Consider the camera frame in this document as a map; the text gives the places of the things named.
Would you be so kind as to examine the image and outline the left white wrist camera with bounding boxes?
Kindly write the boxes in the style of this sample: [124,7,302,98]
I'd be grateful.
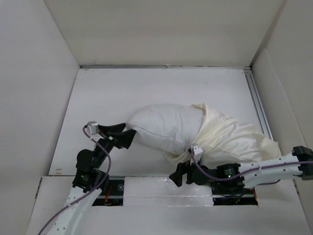
[85,121,99,136]

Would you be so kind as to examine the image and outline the aluminium rail right side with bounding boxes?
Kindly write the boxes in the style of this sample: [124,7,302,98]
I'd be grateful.
[244,67,273,140]

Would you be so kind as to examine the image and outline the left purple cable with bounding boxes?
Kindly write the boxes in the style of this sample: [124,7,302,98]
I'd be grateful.
[36,126,113,235]

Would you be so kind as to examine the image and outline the cream pillowcase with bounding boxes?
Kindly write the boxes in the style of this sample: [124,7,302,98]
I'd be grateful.
[164,103,282,166]

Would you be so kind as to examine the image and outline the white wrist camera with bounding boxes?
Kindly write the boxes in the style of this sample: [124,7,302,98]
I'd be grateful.
[190,145,203,161]
[85,121,99,136]

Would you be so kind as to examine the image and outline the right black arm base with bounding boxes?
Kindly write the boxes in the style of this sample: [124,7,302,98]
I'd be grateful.
[211,184,258,206]

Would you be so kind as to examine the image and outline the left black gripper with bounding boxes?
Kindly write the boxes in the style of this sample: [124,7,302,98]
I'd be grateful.
[94,122,137,167]

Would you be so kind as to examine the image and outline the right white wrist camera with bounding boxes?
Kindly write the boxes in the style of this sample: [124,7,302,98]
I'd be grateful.
[190,145,203,161]

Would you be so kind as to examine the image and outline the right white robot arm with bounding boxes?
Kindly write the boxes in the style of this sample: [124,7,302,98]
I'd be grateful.
[169,145,313,193]

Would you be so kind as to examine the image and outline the white pillow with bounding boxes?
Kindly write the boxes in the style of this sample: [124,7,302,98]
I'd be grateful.
[126,104,204,156]

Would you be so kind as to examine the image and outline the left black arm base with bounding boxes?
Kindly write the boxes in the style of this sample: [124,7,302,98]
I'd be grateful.
[93,177,125,207]

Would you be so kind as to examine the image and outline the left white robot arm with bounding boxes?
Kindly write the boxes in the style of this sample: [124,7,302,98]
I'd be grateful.
[39,121,136,235]

